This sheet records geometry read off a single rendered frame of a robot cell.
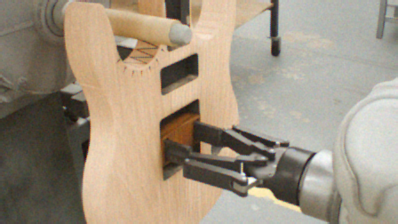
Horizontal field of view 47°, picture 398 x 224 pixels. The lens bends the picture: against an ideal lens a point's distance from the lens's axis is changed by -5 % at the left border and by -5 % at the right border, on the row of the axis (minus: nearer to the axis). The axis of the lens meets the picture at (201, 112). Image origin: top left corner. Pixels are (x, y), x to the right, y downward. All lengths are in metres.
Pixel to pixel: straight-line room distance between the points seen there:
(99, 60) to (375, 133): 0.32
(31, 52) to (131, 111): 0.18
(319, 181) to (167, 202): 0.26
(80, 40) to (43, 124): 0.42
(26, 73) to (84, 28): 0.18
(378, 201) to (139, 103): 0.34
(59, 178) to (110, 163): 0.42
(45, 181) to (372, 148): 0.74
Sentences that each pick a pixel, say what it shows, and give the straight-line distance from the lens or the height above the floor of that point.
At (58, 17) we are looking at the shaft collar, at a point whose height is 1.25.
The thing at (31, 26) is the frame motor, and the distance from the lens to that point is 0.69.
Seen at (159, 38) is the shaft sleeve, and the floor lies 1.25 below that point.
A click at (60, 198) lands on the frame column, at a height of 0.81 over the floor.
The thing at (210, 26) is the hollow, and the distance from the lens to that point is 0.77.
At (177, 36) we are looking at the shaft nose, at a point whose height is 1.25.
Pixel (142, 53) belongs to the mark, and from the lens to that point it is 0.65.
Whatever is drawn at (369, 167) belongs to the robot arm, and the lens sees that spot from 0.39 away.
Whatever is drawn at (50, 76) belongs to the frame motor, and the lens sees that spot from 0.74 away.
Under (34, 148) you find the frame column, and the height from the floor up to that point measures 0.96.
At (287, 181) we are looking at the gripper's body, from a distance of 0.61.
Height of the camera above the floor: 1.44
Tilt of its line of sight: 29 degrees down
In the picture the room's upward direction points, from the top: 2 degrees counter-clockwise
